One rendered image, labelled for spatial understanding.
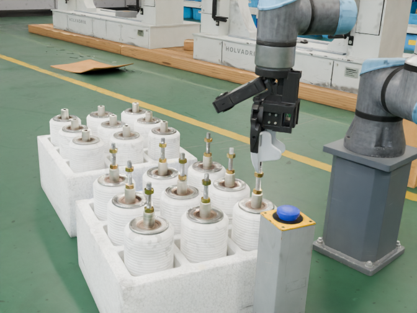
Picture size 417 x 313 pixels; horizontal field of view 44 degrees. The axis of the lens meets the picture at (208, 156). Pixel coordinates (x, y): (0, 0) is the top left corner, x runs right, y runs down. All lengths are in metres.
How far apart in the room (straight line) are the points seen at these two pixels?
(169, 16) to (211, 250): 3.48
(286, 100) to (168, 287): 0.41
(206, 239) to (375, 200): 0.50
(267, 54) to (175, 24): 3.47
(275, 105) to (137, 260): 0.39
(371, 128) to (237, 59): 2.32
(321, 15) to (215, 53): 2.73
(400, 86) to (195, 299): 0.64
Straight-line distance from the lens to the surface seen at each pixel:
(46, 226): 1.56
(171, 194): 1.11
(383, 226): 1.38
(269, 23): 0.95
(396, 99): 1.22
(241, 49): 3.52
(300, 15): 0.96
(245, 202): 1.09
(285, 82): 0.97
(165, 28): 4.35
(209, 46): 3.73
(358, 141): 1.31
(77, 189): 1.43
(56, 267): 1.36
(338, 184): 1.36
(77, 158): 1.44
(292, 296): 0.96
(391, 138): 1.31
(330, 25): 1.00
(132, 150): 1.47
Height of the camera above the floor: 0.71
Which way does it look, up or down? 20 degrees down
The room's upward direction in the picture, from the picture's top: 2 degrees clockwise
